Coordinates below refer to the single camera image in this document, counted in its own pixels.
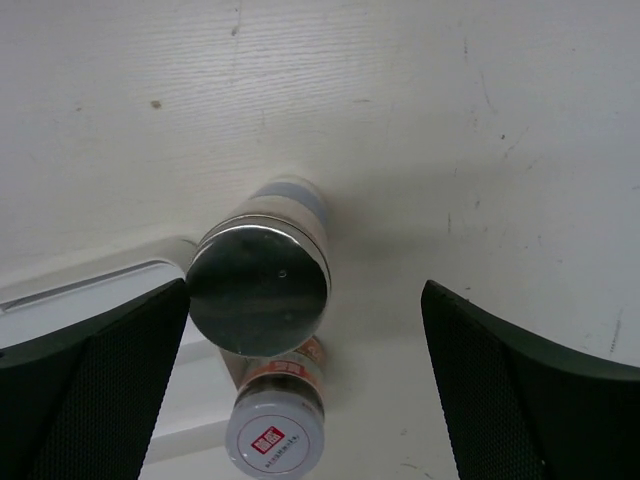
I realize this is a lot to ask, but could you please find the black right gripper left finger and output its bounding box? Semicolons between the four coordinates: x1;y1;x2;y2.
1;279;189;479

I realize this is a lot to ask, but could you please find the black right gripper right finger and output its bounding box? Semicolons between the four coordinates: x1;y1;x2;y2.
421;280;639;479

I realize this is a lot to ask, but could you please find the white-lid spice jar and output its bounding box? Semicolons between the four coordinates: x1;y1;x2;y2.
225;336;326;479

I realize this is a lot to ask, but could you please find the silver-lid blue-label bottle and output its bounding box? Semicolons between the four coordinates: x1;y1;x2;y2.
186;176;331;357

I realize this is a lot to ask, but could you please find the white compartment tray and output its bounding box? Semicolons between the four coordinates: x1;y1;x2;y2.
1;237;241;479

